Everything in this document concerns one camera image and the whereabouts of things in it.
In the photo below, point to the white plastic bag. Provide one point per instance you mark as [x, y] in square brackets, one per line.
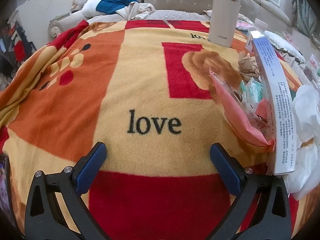
[305, 110]

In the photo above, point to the long white medicine box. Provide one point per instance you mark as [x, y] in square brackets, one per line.
[277, 105]

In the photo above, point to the white lace pillow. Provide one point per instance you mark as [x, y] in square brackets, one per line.
[285, 43]

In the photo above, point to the white thermos bottle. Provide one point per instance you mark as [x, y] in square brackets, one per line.
[222, 17]

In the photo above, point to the dark printed object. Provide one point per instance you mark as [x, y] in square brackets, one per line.
[5, 187]

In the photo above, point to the printed orange red blanket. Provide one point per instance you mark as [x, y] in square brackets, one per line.
[140, 80]

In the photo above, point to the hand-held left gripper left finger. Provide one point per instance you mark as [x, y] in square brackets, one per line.
[86, 172]

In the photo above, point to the grey fuzzy bedspread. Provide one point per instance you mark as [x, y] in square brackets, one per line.
[170, 15]

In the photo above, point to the pink plastic packet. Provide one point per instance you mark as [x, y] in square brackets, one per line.
[235, 107]

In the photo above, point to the brown paper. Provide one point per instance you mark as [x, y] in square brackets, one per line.
[247, 65]

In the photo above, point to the blue jacket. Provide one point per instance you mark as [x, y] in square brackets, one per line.
[115, 1]

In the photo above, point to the white carved bed frame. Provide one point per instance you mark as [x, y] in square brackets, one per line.
[65, 23]

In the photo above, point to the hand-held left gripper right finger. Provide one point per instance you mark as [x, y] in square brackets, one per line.
[226, 170]

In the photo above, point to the beige crumpled cloth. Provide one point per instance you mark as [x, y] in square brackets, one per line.
[136, 11]

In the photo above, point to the pale green packet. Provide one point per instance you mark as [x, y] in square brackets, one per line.
[252, 90]

